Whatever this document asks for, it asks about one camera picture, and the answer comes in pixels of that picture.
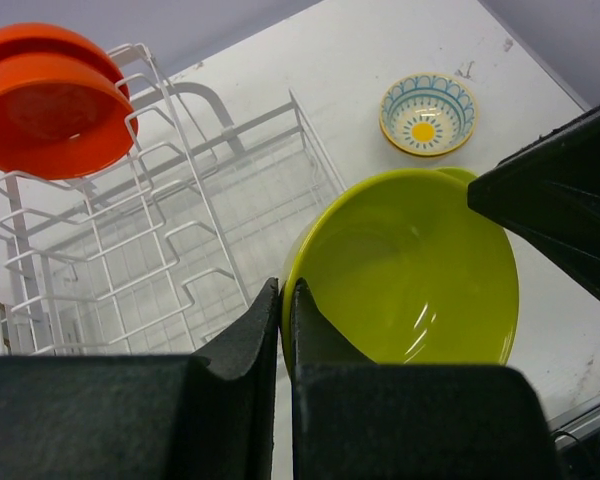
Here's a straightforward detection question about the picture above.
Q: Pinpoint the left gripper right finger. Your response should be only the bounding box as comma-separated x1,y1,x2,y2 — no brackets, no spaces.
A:
290,281,563,479

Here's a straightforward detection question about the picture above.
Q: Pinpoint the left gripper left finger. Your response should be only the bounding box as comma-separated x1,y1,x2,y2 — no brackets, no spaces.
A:
0,278,280,479

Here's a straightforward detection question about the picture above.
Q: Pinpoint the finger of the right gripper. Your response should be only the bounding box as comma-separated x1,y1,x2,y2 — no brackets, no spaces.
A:
467,105,600,301

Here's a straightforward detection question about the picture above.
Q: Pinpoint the lime green bowl front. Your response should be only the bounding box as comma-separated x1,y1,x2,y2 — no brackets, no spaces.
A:
436,166,477,184

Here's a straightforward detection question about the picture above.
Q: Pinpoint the lime green bowl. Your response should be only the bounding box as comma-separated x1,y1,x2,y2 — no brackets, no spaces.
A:
281,168,519,364
436,166,477,184

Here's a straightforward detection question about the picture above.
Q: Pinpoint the blue patterned yellow bowl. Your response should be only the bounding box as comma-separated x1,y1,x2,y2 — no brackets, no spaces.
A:
379,72,478,158

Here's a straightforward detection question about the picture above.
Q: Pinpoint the orange bowl front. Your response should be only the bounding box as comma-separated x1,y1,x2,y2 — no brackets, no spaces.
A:
0,53,138,180

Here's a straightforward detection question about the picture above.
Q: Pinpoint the orange bowl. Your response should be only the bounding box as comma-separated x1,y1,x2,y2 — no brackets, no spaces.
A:
0,53,138,180
0,23,132,110

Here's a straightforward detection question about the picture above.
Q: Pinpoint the orange bowl rear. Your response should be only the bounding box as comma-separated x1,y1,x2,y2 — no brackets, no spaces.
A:
0,23,132,110

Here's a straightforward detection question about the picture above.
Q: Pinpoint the white wire dish rack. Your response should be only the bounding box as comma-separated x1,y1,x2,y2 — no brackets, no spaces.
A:
0,43,345,356

